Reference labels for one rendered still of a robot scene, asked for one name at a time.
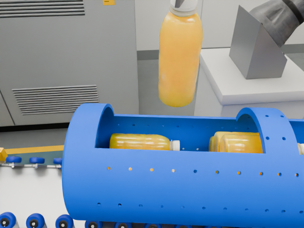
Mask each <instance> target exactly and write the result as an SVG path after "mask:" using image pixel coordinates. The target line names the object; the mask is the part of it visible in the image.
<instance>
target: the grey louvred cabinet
mask: <svg viewBox="0 0 304 228"><path fill-rule="evenodd" d="M84 103H99V104H110V105H111V106H112V108H113V110H114V114H139V101H138V67H137V44H136V20H135V0H0V132H14V131H29V130H43V129H58V128H68V127H69V124H70V121H71V118H72V116H73V114H74V112H75V111H76V109H77V108H78V107H79V106H80V105H81V104H84Z"/></svg>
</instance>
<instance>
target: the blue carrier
mask: <svg viewBox="0 0 304 228"><path fill-rule="evenodd" d="M217 131H223V132H253V133H259V135H260V139H261V145H262V151H263V153H237V152H209V139H210V137H211V136H214V134H215V133H216V132H217ZM113 133H124V134H126V133H133V134H158V135H162V136H164V137H167V138H168V139H169V140H170V141H171V140H172V141H174V140H179V141H180V150H179V151H168V150H140V149H112V148H109V142H110V137H111V134H113ZM297 143H300V144H304V119H287V118H286V116H285V115H284V114H283V113H282V112H281V111H280V110H278V109H275V108H253V107H245V108H242V109H241V110H240V111H239V112H238V114H237V116H236V117H206V116H174V115H141V114H114V110H113V108H112V106H111V105H110V104H99V103H84V104H81V105H80V106H79V107H78V108H77V109H76V111H75V112H74V114H73V116H72V118H71V121H70V124H69V127H68V130H67V133H66V139H65V144H64V150H63V157H62V192H63V198H64V203H65V207H66V210H67V212H68V214H69V215H70V217H71V218H73V219H74V220H83V221H105V222H127V223H158V224H179V225H201V226H223V227H244V228H304V155H300V154H299V148H298V144H297ZM182 148H184V149H182ZM197 148H198V150H197ZM108 167H110V170H109V169H108ZM130 167H131V168H132V170H131V171H130V170H129V168H130ZM151 168H153V171H150V169H151ZM172 169H175V171H174V172H172ZM216 171H218V173H215V172H216ZM238 171H239V172H240V174H238ZM260 172H261V173H262V174H261V175H260ZM278 173H280V175H278ZM295 174H297V176H295Z"/></svg>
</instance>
